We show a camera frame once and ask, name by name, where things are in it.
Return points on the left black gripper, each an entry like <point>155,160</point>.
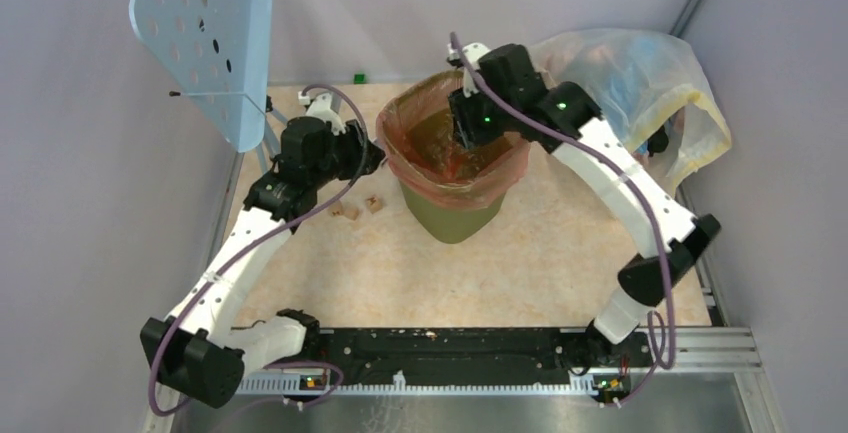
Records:
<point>352,129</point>

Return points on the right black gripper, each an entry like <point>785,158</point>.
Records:
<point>468,134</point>

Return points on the red plastic trash bag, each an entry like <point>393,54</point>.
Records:
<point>457,165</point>

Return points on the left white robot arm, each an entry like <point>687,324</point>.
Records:
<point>252,258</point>

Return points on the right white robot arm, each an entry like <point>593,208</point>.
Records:
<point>502,93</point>

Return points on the green mesh trash bin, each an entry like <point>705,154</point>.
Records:
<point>457,211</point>

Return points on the large translucent plastic bag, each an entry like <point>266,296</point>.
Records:
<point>653,91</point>

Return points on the light blue perforated stand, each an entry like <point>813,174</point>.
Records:
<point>218,52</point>

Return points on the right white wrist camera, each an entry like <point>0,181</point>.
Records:
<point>467,58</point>

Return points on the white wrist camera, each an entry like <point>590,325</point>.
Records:
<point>325,106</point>
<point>467,58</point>

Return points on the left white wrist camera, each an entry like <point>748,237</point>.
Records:
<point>325,106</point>

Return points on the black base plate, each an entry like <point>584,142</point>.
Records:
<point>445,357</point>

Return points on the aluminium frame rail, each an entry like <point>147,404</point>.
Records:
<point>307,378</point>

